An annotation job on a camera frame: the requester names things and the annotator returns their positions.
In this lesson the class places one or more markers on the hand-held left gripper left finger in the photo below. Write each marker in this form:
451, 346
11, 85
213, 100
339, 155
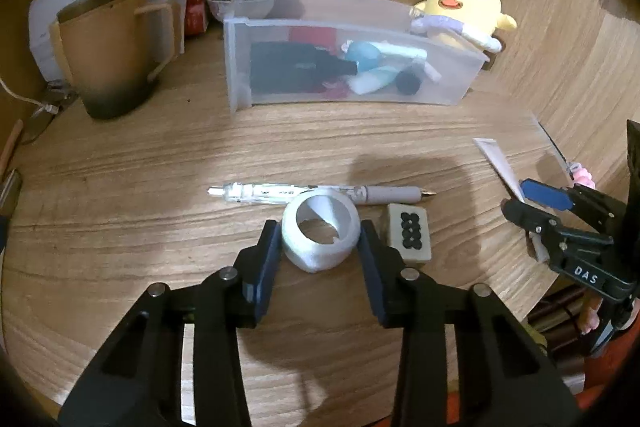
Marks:
267, 267

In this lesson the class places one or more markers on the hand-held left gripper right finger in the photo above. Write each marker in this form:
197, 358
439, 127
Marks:
374, 272

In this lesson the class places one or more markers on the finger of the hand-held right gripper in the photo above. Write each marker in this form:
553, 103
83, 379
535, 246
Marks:
547, 196
530, 217

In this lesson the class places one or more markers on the white tape roll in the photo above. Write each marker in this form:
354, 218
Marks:
320, 252

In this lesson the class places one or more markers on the white paper strip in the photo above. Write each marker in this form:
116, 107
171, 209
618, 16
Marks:
500, 167

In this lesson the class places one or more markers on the black round cap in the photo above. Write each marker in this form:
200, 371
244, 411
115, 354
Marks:
408, 83

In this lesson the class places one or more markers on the white tube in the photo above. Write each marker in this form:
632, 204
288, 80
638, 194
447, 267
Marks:
380, 79

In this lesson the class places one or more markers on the clear plastic storage bin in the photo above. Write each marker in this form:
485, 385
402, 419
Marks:
240, 72

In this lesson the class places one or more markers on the black pouch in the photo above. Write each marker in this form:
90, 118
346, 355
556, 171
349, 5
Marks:
295, 67

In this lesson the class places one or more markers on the blue plastic item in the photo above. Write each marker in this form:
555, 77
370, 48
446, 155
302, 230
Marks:
362, 52

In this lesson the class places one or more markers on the red foil packet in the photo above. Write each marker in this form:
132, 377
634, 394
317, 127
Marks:
310, 37

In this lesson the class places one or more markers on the pen with pink charm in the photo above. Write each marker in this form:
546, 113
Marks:
580, 174

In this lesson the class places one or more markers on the mahjong tile with black dots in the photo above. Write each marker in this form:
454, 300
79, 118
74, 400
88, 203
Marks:
407, 232

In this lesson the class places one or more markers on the clear ballpoint pen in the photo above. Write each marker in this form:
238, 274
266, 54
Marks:
250, 193

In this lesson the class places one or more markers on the dark brown rolls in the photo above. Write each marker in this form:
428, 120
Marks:
560, 332

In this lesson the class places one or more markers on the grey pen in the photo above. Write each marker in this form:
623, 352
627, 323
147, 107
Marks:
395, 195

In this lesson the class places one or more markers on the glass bowl of trinkets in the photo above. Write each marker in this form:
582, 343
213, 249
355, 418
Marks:
240, 4

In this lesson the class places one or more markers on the red book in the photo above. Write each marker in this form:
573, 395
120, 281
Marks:
196, 12

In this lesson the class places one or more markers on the brown ceramic mug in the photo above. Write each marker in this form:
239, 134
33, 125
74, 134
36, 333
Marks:
107, 52

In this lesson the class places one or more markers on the wooden stick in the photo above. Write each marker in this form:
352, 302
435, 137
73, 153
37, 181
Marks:
10, 147

